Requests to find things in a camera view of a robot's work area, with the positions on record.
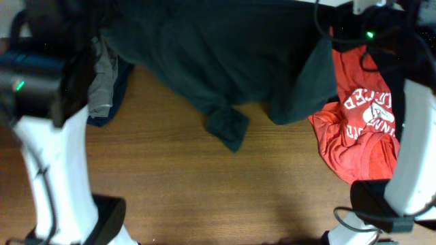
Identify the dark green t-shirt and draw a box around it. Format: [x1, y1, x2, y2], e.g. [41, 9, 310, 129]
[101, 1, 337, 151]

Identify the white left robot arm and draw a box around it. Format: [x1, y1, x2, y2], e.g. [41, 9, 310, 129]
[1, 1, 134, 244]

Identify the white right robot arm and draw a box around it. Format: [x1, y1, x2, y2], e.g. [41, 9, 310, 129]
[328, 1, 435, 244]

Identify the black garment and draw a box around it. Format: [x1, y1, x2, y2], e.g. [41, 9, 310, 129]
[370, 51, 405, 141]

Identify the grey folded garment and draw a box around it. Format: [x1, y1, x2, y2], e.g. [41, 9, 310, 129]
[88, 37, 119, 118]

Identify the navy blue folded garment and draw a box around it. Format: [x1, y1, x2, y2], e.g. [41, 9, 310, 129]
[87, 57, 134, 127]

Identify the red printed t-shirt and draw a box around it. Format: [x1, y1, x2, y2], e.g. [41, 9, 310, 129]
[308, 45, 400, 184]

